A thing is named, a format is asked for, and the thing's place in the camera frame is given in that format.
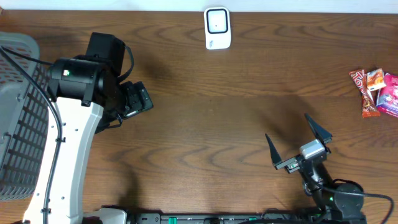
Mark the orange chocolate bar wrapper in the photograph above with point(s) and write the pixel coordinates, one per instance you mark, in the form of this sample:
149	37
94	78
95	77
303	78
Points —
368	106

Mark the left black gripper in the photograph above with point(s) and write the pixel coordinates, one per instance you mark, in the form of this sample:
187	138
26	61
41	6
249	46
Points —
140	101

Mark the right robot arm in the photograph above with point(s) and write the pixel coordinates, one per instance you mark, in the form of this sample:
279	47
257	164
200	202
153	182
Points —
337	202

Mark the white barcode scanner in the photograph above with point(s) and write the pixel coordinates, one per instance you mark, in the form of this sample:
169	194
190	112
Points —
217	28

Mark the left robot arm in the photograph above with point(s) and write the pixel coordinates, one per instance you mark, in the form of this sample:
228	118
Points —
88	93

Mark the orange Kleenex tissue pack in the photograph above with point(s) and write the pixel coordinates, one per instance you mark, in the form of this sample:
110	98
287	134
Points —
375	80

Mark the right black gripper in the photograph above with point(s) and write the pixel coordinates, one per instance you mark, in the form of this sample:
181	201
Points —
292	163

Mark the purple snack packet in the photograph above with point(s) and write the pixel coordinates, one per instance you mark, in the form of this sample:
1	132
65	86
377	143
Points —
387	97

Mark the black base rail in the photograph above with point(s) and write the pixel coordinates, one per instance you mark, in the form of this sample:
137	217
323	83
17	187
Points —
272	217

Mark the grey plastic mesh basket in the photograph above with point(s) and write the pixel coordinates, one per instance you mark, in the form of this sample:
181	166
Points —
24	118

